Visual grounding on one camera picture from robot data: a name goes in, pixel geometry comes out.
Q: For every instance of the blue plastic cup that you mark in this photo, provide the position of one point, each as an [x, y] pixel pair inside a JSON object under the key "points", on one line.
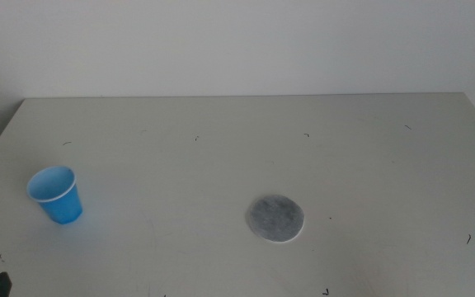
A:
{"points": [[62, 206]]}

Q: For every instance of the round grey cup mat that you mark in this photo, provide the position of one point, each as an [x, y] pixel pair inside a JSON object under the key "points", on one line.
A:
{"points": [[276, 218]]}

